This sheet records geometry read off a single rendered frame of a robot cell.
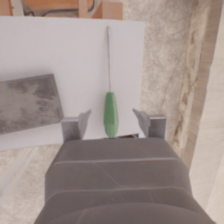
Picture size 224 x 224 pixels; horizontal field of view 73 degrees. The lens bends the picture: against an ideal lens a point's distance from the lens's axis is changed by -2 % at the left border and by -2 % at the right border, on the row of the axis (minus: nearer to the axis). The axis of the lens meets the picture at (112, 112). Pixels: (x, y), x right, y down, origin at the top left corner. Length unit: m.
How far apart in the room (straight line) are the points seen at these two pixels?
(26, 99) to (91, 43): 0.13
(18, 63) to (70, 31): 0.09
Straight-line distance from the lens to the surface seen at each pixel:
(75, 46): 0.26
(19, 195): 2.22
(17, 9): 1.34
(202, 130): 1.88
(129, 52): 0.27
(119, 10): 0.33
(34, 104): 0.26
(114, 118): 0.26
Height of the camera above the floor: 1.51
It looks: 65 degrees down
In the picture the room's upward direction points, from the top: 143 degrees clockwise
